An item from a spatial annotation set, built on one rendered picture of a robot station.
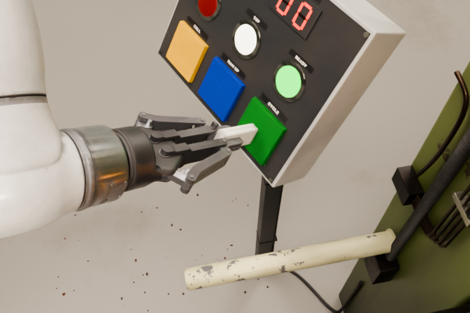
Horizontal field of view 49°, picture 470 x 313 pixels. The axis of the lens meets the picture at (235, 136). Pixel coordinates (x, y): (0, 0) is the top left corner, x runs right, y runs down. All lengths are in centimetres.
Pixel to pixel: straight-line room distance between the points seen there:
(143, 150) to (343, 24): 29
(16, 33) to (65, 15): 202
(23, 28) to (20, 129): 10
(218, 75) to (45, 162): 38
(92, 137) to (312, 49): 31
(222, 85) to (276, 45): 12
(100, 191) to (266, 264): 57
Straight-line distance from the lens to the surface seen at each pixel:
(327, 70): 68
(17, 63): 51
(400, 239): 107
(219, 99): 81
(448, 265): 97
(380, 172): 197
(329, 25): 68
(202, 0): 84
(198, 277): 105
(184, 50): 87
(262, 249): 154
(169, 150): 62
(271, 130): 74
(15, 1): 53
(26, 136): 51
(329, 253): 109
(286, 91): 72
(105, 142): 56
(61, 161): 53
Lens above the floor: 164
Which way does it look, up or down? 56 degrees down
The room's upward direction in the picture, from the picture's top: straight up
